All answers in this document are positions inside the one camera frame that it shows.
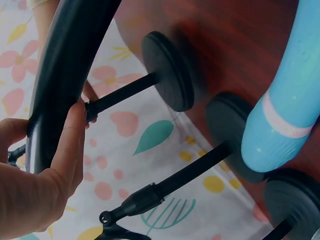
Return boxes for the person's right hand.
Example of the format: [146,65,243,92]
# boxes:
[32,0,98,130]

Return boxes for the black leg with round foot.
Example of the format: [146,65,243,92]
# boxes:
[99,91,271,240]
[84,30,195,124]
[262,168,320,240]

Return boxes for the person's left hand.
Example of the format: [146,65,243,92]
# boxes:
[0,102,87,234]

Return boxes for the black curved ring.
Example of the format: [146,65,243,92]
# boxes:
[26,0,126,175]

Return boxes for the light blue tube pink band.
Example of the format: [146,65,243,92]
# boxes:
[240,0,320,174]

